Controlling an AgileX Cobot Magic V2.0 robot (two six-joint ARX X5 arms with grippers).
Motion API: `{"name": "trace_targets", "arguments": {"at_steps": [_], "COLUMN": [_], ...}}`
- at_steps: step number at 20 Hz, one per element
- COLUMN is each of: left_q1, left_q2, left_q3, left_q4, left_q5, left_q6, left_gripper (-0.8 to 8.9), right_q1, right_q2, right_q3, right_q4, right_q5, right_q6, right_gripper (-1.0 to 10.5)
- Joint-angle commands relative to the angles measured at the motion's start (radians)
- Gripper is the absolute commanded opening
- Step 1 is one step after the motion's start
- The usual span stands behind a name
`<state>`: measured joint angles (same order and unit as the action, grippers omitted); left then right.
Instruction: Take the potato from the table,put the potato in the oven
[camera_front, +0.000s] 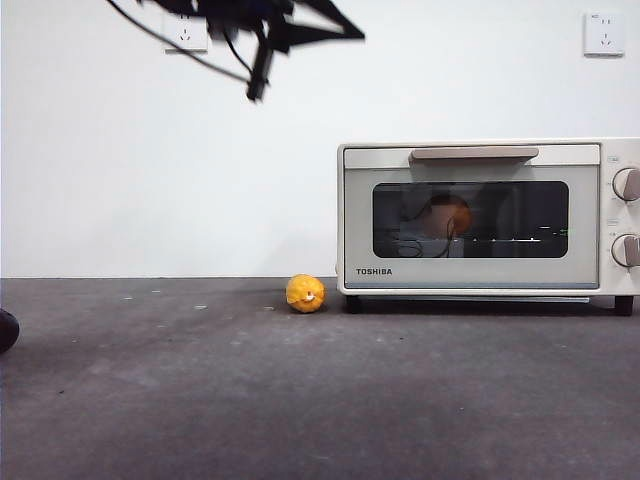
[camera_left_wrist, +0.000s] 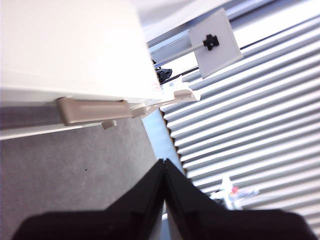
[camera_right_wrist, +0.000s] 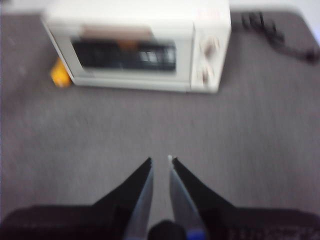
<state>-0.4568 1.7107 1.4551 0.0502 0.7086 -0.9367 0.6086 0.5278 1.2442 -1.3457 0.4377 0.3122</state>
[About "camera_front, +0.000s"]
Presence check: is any dark purple eggplant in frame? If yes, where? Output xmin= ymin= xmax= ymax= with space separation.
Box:
xmin=0 ymin=308 xmax=21 ymax=354

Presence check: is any brown potato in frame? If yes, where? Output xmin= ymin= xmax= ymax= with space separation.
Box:
xmin=428 ymin=193 xmax=474 ymax=236

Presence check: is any large beige oven knob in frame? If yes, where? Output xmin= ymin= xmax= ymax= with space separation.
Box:
xmin=612 ymin=167 xmax=640 ymax=203

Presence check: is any white wall socket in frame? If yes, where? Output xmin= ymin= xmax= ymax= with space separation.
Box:
xmin=163 ymin=12 xmax=209 ymax=55
xmin=582 ymin=12 xmax=626 ymax=58

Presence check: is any black camera cable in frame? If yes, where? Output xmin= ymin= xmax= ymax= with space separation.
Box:
xmin=107 ymin=0 xmax=254 ymax=86

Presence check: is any small beige oven knob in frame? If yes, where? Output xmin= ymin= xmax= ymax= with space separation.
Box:
xmin=611 ymin=233 xmax=640 ymax=268

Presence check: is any cream glass oven door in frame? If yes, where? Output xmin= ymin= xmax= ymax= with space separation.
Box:
xmin=342 ymin=144 xmax=601 ymax=291

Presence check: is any cream toaster oven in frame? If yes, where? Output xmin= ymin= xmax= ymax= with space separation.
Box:
xmin=336 ymin=138 xmax=640 ymax=317

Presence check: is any wire oven rack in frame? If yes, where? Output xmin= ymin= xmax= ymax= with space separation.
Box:
xmin=377 ymin=232 xmax=571 ymax=249

